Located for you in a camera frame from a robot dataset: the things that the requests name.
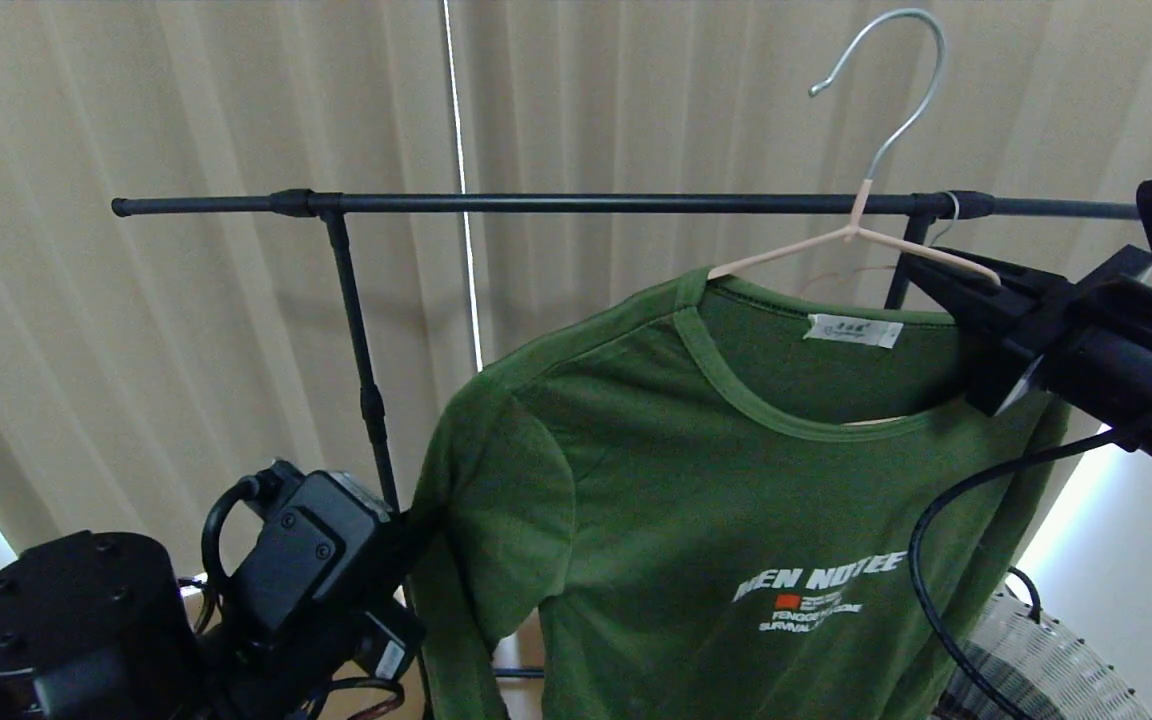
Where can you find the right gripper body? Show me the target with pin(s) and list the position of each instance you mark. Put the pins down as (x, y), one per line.
(1106, 350)

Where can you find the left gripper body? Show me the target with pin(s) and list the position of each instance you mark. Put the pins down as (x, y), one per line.
(391, 635)

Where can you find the green long-sleeved shirt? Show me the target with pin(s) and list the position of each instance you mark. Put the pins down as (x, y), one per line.
(696, 480)

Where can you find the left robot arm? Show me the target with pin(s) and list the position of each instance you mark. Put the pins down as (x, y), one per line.
(66, 620)

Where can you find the white laundry basket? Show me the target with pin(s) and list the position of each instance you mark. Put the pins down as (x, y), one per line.
(1046, 670)

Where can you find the black clothes rack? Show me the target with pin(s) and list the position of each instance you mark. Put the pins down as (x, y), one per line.
(556, 204)

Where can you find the beige curtain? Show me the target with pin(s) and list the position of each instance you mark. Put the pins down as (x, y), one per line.
(186, 350)

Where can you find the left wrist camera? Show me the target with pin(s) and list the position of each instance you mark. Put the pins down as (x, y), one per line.
(306, 550)

